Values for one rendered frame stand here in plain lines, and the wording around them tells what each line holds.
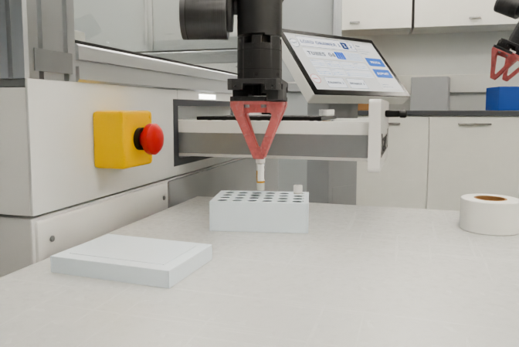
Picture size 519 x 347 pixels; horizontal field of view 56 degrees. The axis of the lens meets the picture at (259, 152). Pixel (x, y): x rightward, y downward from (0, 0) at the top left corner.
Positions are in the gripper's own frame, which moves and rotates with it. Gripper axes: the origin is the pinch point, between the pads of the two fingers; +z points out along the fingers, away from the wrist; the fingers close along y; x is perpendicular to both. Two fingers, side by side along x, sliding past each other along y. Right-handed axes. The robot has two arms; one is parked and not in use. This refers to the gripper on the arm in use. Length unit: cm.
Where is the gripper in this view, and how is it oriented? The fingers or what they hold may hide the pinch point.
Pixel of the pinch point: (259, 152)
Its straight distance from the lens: 63.2
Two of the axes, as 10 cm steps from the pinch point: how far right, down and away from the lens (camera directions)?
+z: 0.0, 10.0, 0.8
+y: -1.4, 0.8, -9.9
